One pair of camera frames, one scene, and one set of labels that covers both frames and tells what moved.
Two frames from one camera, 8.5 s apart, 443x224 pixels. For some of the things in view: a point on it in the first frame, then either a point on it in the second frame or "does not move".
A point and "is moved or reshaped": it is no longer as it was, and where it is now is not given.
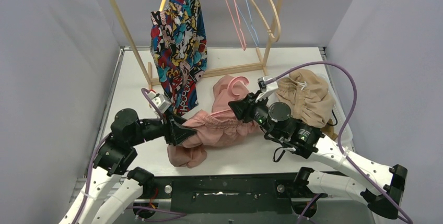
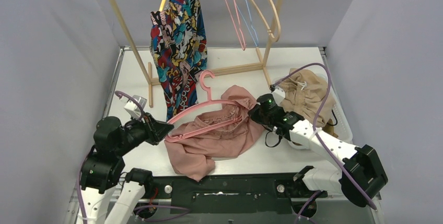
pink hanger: [236, 79] -> [173, 139]
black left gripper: [171, 131] -> [151, 130]
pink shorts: [222, 127] is moved or reshaped
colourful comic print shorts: [178, 42] does not move
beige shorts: [308, 95] does not move
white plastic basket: [347, 134] does not move
